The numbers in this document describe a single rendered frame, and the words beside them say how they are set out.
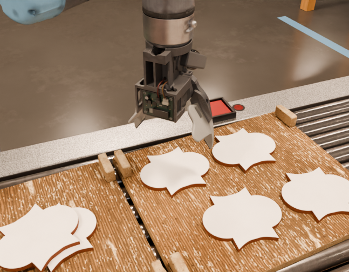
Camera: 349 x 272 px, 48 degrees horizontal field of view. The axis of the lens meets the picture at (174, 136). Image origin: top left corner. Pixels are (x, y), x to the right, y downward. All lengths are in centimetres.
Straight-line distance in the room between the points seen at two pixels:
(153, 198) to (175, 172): 7
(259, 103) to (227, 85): 190
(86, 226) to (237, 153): 33
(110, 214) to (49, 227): 10
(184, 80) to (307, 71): 266
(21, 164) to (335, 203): 61
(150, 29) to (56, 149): 41
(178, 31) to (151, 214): 32
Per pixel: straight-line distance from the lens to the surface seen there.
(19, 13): 52
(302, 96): 109
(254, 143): 84
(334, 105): 107
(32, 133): 257
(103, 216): 71
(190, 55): 63
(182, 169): 76
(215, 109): 96
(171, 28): 57
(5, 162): 90
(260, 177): 78
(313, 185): 78
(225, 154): 80
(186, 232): 67
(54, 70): 323
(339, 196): 77
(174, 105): 60
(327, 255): 71
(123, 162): 76
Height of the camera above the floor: 146
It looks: 38 degrees down
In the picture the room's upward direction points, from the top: straight up
